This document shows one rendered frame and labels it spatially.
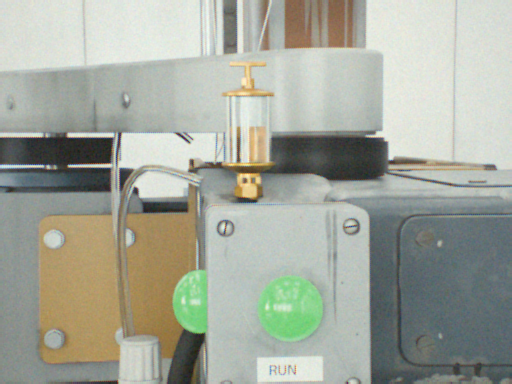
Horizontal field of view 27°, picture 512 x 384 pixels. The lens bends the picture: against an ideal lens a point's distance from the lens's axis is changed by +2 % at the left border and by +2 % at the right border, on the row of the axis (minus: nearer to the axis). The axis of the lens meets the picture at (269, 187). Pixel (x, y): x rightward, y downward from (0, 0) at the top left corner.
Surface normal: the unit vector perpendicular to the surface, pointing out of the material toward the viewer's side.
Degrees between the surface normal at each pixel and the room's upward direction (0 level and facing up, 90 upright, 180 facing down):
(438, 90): 90
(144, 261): 90
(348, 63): 90
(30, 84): 90
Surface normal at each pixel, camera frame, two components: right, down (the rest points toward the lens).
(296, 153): -0.37, 0.05
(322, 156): -0.03, 0.05
